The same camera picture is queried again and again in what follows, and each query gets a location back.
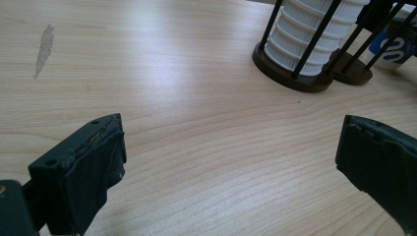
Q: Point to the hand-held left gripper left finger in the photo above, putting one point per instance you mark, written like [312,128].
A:
[78,177]

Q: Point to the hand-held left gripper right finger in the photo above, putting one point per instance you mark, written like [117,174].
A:
[380,164]

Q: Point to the blue and white paper cup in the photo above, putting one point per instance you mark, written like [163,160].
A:
[398,52]

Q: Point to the stack of white ribbed cups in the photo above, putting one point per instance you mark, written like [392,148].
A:
[291,39]

